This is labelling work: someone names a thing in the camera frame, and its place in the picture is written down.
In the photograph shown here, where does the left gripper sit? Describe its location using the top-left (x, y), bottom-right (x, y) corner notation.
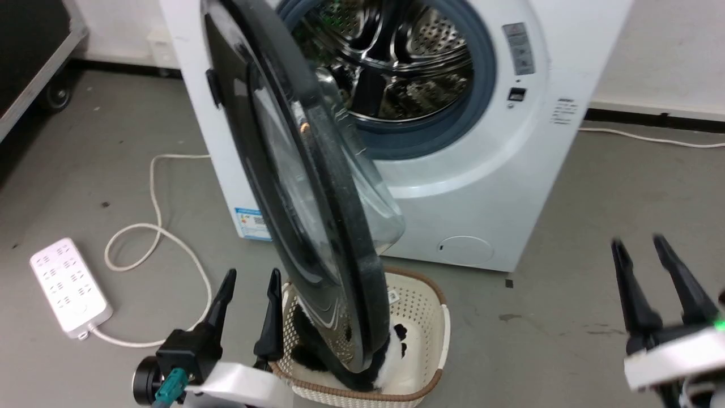
top-left (186, 268), bottom-right (296, 408)

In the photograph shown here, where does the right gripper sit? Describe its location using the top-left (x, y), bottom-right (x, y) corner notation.
top-left (610, 235), bottom-right (725, 393)

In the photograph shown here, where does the black round washing machine door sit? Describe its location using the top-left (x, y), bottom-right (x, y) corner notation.
top-left (199, 0), bottom-right (406, 392)

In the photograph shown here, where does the white front-load washing machine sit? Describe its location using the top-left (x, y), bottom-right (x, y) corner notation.
top-left (159, 0), bottom-right (634, 273)

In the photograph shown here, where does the grey-blue rubber door gasket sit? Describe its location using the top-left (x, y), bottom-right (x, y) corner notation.
top-left (276, 0), bottom-right (498, 162)

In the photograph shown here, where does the steel washing machine drum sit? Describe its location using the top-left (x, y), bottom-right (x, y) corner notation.
top-left (283, 0), bottom-right (474, 122)

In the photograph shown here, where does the blue energy label sticker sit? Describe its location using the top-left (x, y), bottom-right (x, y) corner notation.
top-left (234, 207), bottom-right (273, 242)

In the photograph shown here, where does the black and white plush toy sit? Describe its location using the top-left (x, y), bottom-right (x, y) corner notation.
top-left (291, 306), bottom-right (410, 393)

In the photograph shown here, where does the cream woven laundry basket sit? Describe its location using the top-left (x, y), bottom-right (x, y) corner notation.
top-left (268, 266), bottom-right (451, 408)

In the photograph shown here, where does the white power strip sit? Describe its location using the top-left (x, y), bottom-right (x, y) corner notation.
top-left (29, 237), bottom-right (114, 341)

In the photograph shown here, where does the round white filter cover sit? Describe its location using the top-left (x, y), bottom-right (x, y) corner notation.
top-left (436, 235), bottom-right (495, 267)

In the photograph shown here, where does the grey instruction sticker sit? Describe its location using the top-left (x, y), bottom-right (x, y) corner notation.
top-left (502, 23), bottom-right (536, 77)

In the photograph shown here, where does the black caster wheel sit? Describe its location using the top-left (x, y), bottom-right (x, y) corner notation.
top-left (42, 78), bottom-right (74, 112)

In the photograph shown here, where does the black flight case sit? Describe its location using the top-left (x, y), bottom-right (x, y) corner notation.
top-left (0, 0), bottom-right (90, 143)

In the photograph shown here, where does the white power strip cable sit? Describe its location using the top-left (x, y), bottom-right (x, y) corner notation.
top-left (82, 153), bottom-right (214, 348)

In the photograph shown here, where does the thin white floor cable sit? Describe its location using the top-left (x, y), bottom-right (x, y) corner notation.
top-left (578, 126), bottom-right (725, 150)

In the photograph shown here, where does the white wall outlet box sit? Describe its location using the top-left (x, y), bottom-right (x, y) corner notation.
top-left (146, 28), bottom-right (182, 72)

